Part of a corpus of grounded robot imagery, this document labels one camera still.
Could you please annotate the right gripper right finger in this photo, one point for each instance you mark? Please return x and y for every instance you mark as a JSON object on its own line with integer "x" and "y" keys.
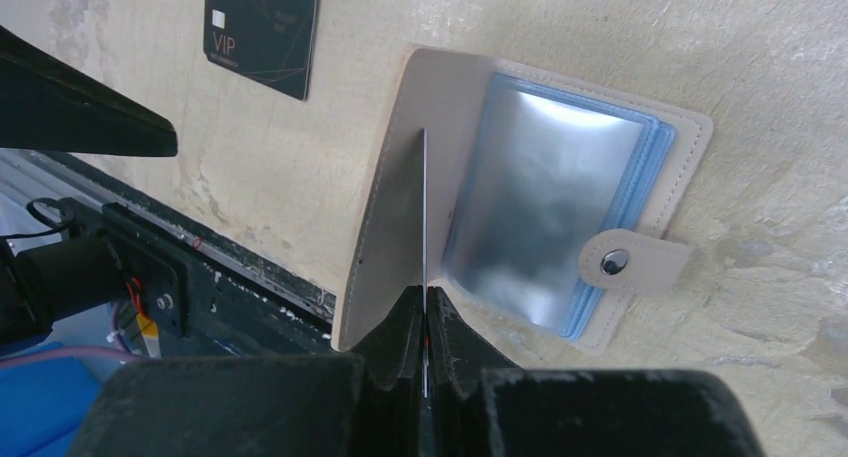
{"x": 483, "y": 404}

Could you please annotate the blue bin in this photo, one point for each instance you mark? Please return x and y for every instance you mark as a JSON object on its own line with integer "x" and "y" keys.
{"x": 46, "y": 392}

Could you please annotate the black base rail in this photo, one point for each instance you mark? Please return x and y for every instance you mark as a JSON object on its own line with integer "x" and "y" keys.
{"x": 207, "y": 294}

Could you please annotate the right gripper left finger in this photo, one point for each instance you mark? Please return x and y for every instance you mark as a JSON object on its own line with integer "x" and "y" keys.
{"x": 363, "y": 402}

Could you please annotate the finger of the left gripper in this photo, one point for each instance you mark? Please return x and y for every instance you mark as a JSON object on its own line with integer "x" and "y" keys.
{"x": 47, "y": 105}

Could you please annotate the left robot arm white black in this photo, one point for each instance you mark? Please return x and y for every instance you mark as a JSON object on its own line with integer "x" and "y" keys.
{"x": 43, "y": 285}

